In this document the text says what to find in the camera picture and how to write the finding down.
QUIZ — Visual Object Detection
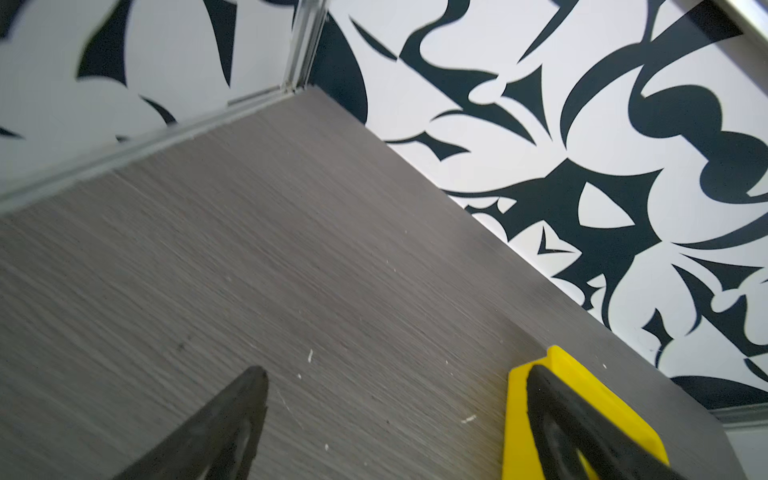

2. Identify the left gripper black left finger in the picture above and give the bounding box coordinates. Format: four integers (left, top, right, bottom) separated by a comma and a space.
115, 366, 269, 479

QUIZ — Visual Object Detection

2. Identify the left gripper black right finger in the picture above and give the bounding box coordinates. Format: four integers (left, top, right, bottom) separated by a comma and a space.
526, 365, 682, 479

